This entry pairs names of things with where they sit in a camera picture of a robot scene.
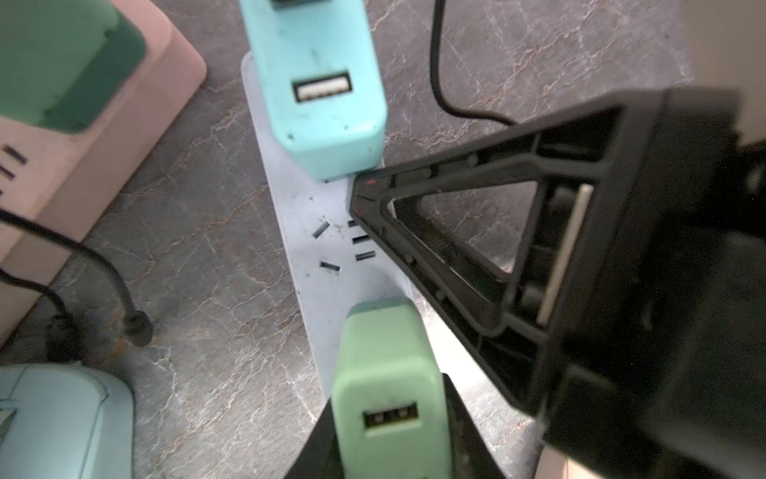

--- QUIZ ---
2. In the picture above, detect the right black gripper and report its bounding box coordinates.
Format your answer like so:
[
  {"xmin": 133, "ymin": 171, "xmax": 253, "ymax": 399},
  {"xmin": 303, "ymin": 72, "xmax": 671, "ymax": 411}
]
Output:
[{"xmin": 528, "ymin": 89, "xmax": 765, "ymax": 478}]

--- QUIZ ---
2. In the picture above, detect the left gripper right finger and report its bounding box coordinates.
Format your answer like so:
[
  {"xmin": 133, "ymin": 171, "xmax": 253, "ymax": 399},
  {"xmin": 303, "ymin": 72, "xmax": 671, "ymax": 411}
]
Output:
[{"xmin": 442, "ymin": 373, "xmax": 505, "ymax": 479}]

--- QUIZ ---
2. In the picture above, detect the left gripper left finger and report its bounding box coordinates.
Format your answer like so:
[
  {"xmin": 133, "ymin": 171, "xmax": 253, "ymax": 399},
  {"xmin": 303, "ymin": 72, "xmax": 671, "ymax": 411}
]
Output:
[{"xmin": 284, "ymin": 399, "xmax": 343, "ymax": 479}]

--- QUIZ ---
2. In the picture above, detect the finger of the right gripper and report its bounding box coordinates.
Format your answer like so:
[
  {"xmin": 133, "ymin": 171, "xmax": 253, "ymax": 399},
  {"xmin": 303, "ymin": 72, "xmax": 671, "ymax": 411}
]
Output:
[{"xmin": 350, "ymin": 106, "xmax": 622, "ymax": 411}]

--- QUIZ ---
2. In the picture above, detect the green charger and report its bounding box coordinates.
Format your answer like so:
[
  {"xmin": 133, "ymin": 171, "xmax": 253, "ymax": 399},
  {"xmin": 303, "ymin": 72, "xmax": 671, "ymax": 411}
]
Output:
[
  {"xmin": 330, "ymin": 297, "xmax": 453, "ymax": 478},
  {"xmin": 1, "ymin": 0, "xmax": 147, "ymax": 134}
]

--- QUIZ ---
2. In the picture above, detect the light blue power strip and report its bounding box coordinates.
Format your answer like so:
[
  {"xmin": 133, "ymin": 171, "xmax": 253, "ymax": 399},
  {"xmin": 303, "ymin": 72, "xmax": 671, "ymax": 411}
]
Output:
[{"xmin": 241, "ymin": 53, "xmax": 425, "ymax": 394}]

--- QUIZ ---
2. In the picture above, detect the black charging cable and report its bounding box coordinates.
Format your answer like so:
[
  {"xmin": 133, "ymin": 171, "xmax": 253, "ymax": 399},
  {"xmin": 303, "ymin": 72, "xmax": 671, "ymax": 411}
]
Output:
[{"xmin": 428, "ymin": 0, "xmax": 520, "ymax": 127}]

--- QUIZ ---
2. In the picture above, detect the blue mouse right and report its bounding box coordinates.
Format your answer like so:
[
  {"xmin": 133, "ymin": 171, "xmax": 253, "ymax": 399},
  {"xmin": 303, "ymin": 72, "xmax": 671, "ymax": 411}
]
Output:
[{"xmin": 1, "ymin": 363, "xmax": 134, "ymax": 478}]

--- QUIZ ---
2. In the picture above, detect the teal charger on blue strip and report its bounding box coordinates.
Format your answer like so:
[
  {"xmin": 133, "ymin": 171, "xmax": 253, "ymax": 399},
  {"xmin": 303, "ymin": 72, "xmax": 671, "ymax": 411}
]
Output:
[{"xmin": 239, "ymin": 0, "xmax": 387, "ymax": 181}]

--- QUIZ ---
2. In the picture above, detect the pink power strip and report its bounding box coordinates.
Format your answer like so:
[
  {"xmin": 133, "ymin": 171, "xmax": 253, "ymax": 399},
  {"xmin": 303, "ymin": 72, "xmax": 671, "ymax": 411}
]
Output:
[{"xmin": 0, "ymin": 0, "xmax": 209, "ymax": 348}]

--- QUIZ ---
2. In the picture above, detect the green charger on pink strip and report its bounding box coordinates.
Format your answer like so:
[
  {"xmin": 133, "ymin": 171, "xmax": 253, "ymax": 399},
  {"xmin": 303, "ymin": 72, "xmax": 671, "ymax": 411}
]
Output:
[{"xmin": 1, "ymin": 0, "xmax": 147, "ymax": 134}]

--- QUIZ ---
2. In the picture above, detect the black cable to pink mouse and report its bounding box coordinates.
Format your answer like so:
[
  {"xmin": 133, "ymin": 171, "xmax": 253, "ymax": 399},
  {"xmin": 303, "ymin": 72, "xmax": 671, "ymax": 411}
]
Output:
[{"xmin": 0, "ymin": 208, "xmax": 155, "ymax": 348}]

